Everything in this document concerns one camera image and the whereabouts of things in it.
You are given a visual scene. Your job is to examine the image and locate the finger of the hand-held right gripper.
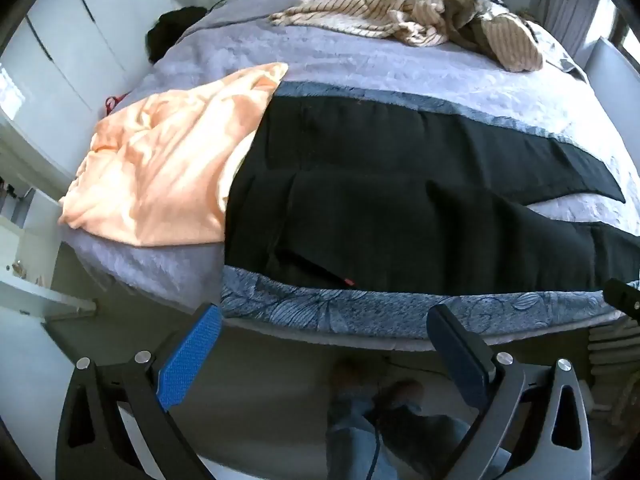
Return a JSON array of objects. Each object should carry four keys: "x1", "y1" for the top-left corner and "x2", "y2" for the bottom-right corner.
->
[{"x1": 602, "y1": 277, "x2": 640, "y2": 322}]

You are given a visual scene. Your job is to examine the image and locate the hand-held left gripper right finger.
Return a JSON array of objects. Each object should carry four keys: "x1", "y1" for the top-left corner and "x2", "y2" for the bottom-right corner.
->
[{"x1": 426, "y1": 304, "x2": 593, "y2": 480}]

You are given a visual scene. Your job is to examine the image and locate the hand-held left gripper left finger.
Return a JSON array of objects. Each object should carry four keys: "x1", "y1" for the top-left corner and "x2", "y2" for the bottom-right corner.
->
[{"x1": 55, "y1": 302, "x2": 223, "y2": 480}]

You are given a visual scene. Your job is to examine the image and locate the black pants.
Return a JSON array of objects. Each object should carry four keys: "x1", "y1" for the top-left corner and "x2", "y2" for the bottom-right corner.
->
[{"x1": 223, "y1": 96, "x2": 640, "y2": 295}]

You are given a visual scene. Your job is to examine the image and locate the white radiator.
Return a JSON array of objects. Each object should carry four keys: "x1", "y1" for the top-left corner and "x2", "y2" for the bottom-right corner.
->
[{"x1": 586, "y1": 321, "x2": 640, "y2": 411}]

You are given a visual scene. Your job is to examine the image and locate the person's legs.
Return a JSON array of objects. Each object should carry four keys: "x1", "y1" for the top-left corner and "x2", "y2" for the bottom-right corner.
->
[{"x1": 325, "y1": 355, "x2": 511, "y2": 480}]

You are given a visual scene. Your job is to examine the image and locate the blue floral blanket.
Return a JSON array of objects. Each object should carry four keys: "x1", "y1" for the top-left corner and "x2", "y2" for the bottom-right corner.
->
[{"x1": 220, "y1": 81, "x2": 640, "y2": 342}]

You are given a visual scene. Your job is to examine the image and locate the white desk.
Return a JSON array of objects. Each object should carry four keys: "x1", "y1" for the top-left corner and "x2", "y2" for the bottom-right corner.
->
[{"x1": 0, "y1": 105, "x2": 98, "y2": 322}]

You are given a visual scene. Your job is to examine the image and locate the orange garment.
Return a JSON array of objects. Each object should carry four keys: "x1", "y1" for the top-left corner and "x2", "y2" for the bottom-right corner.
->
[{"x1": 57, "y1": 62, "x2": 288, "y2": 248}]

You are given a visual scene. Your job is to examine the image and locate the purple embossed bed cover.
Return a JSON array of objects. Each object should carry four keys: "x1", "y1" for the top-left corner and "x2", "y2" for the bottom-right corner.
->
[{"x1": 65, "y1": 0, "x2": 640, "y2": 356}]

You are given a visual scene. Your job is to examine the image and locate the dark olive garment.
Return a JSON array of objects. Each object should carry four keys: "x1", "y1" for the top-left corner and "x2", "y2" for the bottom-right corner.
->
[{"x1": 444, "y1": 0, "x2": 506, "y2": 53}]

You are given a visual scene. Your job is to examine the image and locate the black bag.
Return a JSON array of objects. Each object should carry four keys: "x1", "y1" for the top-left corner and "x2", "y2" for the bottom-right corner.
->
[{"x1": 146, "y1": 6, "x2": 208, "y2": 64}]

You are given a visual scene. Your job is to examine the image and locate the white wardrobe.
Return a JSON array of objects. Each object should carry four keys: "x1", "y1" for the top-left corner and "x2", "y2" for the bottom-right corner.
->
[{"x1": 0, "y1": 0, "x2": 176, "y2": 181}]

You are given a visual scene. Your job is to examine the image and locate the cream striped garment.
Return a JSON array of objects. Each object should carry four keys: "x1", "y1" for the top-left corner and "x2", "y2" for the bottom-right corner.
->
[{"x1": 269, "y1": 0, "x2": 544, "y2": 72}]

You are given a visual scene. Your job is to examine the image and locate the black cable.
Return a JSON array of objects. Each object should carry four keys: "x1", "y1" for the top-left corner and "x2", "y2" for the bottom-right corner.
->
[{"x1": 366, "y1": 400, "x2": 396, "y2": 480}]

